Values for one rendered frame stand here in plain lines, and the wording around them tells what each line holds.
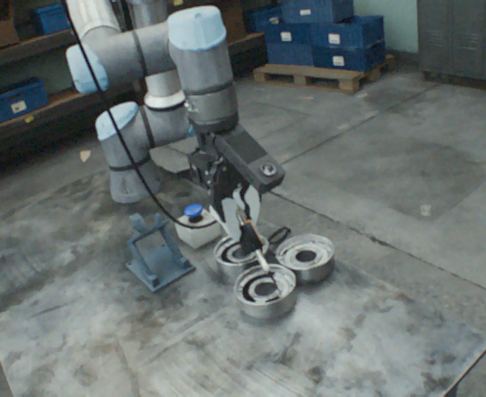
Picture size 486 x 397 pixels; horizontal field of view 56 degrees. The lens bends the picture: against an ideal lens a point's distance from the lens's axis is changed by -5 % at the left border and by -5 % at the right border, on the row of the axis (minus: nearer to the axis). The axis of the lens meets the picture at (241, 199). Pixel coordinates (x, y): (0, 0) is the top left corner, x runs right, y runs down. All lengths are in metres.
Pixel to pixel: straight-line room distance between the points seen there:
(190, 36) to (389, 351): 0.52
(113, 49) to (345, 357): 0.57
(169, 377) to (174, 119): 0.68
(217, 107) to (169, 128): 0.57
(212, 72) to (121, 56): 0.15
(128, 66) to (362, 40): 3.71
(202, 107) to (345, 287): 0.40
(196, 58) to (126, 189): 0.68
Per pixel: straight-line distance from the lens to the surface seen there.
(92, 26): 0.80
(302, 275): 0.84
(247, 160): 0.67
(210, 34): 0.66
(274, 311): 0.79
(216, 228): 1.02
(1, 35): 4.12
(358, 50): 4.40
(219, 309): 0.85
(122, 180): 1.27
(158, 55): 0.74
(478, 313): 1.99
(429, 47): 4.42
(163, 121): 1.23
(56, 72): 4.79
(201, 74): 0.66
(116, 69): 0.74
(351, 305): 0.82
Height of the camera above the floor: 1.35
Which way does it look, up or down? 29 degrees down
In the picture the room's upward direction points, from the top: 11 degrees counter-clockwise
